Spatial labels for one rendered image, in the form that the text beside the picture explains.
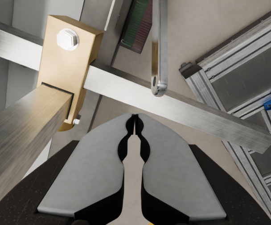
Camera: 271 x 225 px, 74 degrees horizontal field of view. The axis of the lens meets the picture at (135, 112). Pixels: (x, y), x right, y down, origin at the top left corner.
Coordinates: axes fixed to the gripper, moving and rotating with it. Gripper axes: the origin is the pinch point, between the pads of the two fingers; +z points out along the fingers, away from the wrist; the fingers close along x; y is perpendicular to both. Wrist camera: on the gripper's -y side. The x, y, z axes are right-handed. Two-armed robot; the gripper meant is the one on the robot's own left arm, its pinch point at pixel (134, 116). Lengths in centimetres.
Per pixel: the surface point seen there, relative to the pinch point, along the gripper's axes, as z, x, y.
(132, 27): 24.8, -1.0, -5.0
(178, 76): 95, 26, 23
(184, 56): 95, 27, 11
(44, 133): 1.6, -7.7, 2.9
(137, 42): 24.9, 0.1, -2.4
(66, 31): 7.6, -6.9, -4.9
